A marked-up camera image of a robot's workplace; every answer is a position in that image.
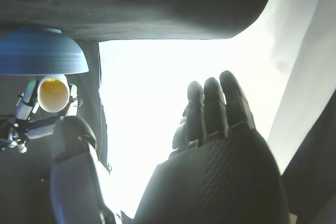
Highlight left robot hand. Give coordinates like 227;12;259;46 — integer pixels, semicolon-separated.
49;70;289;224

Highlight white plastic cup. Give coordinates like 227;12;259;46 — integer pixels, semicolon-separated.
36;73;71;113

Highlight yellow beads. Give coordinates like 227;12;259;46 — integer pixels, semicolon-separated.
39;79;65;99

